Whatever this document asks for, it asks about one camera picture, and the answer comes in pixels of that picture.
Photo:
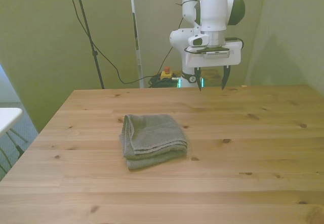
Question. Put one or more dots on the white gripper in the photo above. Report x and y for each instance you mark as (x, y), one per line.
(215, 61)

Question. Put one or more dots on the grey towel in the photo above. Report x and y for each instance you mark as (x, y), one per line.
(152, 138)

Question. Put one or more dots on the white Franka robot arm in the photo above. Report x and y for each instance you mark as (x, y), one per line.
(213, 9)

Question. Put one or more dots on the yellow emergency stop button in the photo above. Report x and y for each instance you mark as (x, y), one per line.
(166, 74)

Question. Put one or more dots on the black tripod stand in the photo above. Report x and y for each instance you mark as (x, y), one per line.
(87, 29)

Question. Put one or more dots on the white folding table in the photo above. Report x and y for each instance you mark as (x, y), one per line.
(8, 116)

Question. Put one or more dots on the silver wrist camera bar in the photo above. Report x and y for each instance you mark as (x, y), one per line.
(217, 53)

